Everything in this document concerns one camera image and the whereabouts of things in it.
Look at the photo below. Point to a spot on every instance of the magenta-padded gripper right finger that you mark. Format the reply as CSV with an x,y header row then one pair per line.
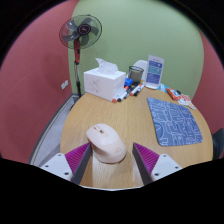
x,y
161,163

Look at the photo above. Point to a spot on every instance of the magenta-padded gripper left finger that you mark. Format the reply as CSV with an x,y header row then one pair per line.
x,y
61,163

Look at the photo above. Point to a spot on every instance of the beige computer mouse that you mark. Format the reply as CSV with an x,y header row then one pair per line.
x,y
106,143

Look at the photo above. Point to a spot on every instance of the blue patterned mouse pad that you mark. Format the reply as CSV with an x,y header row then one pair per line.
x,y
175,121

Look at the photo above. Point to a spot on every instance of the black office chair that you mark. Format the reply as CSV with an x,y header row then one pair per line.
x,y
218,143

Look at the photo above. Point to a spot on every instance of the orange snack packet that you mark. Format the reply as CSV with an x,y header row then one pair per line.
x,y
173,93

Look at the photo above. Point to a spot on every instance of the light blue snack packet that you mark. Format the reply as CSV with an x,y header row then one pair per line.
x,y
163,88

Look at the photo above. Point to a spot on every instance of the black-capped whiteboard marker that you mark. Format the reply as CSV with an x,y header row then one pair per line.
x,y
124,95
140,88

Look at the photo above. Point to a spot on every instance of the blue whiteboard eraser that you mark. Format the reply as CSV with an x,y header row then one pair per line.
x,y
128,82

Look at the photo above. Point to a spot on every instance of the white tissue box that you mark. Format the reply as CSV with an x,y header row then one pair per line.
x,y
100,83

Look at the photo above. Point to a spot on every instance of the white blue sign stand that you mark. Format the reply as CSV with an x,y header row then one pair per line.
x,y
154,71

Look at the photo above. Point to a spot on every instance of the black red standing fan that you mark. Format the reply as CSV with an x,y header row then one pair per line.
x,y
81,30

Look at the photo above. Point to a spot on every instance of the white wall outlet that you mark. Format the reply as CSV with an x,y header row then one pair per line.
x,y
64,84

